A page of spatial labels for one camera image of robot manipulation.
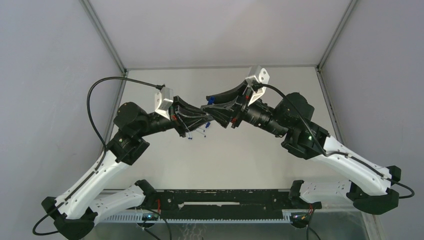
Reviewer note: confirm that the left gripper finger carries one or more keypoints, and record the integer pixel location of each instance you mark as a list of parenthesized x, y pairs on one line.
[(185, 109), (192, 123)]

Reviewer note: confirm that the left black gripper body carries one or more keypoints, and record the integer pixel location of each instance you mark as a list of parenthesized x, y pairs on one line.
[(176, 121)]

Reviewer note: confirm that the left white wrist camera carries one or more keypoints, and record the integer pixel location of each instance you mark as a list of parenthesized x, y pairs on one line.
[(163, 101)]

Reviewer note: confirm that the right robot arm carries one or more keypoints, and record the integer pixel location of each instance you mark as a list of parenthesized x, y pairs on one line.
[(366, 186)]

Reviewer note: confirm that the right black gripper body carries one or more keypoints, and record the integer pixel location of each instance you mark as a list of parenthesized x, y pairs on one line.
[(247, 96)]

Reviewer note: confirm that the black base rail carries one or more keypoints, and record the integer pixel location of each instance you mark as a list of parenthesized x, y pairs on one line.
[(225, 204)]

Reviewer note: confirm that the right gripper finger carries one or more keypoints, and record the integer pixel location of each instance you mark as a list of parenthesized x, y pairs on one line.
[(229, 95), (223, 113)]

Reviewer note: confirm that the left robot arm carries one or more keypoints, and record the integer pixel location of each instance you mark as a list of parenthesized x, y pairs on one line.
[(77, 211)]

